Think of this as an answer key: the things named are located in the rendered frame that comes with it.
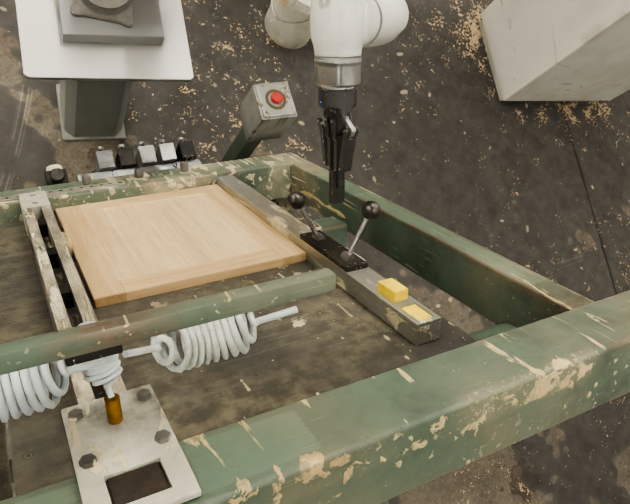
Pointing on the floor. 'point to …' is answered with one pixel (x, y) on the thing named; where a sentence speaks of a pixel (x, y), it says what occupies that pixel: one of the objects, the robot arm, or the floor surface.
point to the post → (240, 149)
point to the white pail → (289, 22)
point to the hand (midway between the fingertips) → (336, 186)
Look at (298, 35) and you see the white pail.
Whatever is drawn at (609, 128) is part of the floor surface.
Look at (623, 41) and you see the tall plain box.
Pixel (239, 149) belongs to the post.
